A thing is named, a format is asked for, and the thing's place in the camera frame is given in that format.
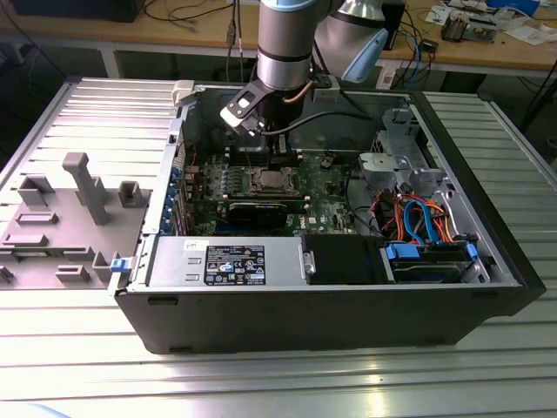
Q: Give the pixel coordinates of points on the black PC case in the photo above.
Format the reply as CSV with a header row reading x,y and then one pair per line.
x,y
304,313

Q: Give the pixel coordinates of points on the hard disk blue carrier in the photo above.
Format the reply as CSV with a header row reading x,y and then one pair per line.
x,y
418,270

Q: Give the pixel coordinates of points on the small black adapter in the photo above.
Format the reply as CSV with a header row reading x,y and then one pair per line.
x,y
429,45

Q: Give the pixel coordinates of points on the silver power supply unit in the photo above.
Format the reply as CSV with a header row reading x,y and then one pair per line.
x,y
174,261

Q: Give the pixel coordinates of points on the white label sheet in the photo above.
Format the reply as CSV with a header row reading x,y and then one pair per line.
x,y
386,78

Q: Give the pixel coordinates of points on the blue case latch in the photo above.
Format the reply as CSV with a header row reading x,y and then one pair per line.
x,y
119,265

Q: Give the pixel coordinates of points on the white papers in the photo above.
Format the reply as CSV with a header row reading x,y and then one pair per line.
x,y
531,35

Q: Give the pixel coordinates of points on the CPU socket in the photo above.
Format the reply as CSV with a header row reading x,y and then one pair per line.
x,y
249,180

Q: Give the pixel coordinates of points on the grey parts rack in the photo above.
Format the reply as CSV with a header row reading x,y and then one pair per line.
x,y
65,244

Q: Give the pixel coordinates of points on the black graphics card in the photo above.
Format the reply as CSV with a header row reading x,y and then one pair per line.
x,y
257,215

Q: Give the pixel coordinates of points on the black box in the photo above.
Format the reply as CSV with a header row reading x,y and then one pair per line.
x,y
87,8

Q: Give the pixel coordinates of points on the blue box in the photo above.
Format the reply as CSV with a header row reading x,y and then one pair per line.
x,y
513,5

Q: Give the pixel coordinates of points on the silver metal drive cage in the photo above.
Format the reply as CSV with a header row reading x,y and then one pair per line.
x,y
383,167

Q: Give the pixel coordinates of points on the wooden workbench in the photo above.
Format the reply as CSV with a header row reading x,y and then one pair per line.
x,y
183,35

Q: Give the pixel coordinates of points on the silver metal device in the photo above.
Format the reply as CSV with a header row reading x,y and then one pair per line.
x,y
483,30

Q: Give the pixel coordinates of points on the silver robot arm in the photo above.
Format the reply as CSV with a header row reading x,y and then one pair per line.
x,y
283,43

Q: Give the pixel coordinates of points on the green motherboard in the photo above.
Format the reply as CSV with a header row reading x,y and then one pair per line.
x,y
322,209

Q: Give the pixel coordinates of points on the silver CPU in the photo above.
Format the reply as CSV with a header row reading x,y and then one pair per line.
x,y
273,180

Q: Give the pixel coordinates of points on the round coin battery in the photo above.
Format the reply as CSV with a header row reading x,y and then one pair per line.
x,y
326,163

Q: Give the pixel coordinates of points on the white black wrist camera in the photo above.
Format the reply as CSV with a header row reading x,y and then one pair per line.
x,y
243,106

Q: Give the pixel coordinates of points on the tall black device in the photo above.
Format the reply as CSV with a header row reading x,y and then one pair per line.
x,y
397,26

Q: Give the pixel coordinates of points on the black plastic air shroud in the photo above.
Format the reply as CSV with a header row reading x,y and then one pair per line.
x,y
339,259

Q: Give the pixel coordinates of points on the thin metal locking lever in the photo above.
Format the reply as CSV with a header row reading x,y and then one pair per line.
x,y
249,159

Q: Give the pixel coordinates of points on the grey case release latch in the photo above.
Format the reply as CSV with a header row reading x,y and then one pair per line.
x,y
183,91

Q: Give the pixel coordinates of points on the small grey wrist camera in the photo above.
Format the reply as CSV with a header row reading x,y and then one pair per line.
x,y
326,92

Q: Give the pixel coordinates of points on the finned CPU cooler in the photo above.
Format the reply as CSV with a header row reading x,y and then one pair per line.
x,y
454,28

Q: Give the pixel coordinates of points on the RAM slot white clips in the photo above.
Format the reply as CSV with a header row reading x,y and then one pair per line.
x,y
243,160
243,153

